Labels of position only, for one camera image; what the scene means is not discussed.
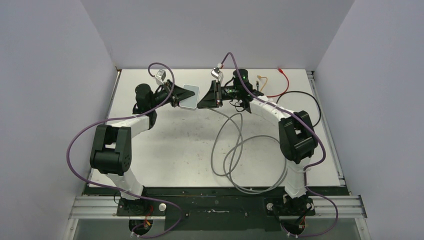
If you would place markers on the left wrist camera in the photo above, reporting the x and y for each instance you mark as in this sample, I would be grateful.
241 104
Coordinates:
160 77

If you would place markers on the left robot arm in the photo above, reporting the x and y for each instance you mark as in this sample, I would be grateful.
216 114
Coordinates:
111 152

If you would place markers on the aluminium rail frame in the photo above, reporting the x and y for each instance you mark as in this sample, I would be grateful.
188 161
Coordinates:
348 205

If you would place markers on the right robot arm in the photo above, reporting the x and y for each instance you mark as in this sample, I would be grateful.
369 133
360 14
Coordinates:
296 135

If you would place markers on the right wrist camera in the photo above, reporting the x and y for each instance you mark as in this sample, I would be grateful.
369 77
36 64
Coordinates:
217 73

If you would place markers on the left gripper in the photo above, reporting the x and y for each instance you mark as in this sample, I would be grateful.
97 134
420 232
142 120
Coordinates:
178 94

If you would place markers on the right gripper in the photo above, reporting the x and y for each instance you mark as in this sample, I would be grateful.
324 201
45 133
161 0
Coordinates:
214 97

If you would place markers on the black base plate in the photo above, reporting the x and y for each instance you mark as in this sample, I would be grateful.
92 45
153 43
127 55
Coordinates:
215 207

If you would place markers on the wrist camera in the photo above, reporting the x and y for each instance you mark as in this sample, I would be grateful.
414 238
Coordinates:
160 77
217 73

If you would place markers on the white network switch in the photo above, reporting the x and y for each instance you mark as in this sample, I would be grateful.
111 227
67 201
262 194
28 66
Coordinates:
190 103

